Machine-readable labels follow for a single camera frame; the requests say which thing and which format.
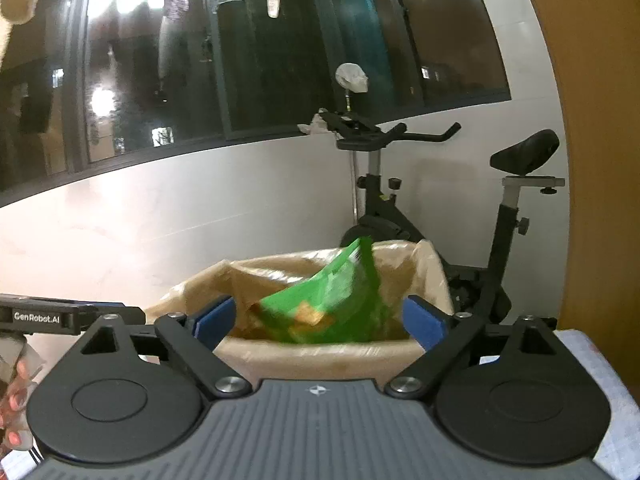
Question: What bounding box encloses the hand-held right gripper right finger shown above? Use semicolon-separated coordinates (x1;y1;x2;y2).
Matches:
382;296;566;402

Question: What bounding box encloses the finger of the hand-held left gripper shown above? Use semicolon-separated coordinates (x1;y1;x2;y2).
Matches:
75;301;147;333

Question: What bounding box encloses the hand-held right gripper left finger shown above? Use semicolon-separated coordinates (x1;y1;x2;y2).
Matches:
79;295;253;401

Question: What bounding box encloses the green snack packet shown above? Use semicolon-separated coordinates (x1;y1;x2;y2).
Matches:
256;236;402;346

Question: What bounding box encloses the plastic-lined cardboard box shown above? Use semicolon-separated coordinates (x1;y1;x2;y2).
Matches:
145;239;457;387

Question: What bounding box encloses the person's left hand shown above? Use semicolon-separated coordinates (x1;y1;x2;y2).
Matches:
0;359;40;453

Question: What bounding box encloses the black exercise bike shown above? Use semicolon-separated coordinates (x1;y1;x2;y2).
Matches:
320;110;567;327

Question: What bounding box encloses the white checked printed blanket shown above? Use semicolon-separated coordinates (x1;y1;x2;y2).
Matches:
554;329;640;480

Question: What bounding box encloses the crumpled white plastic bag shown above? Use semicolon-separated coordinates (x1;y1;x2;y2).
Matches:
297;109;342;137

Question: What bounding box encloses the brown wooden panel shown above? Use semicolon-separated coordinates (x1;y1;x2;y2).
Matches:
514;0;640;332

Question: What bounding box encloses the dark glass window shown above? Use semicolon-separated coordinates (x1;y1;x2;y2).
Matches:
0;0;513;208

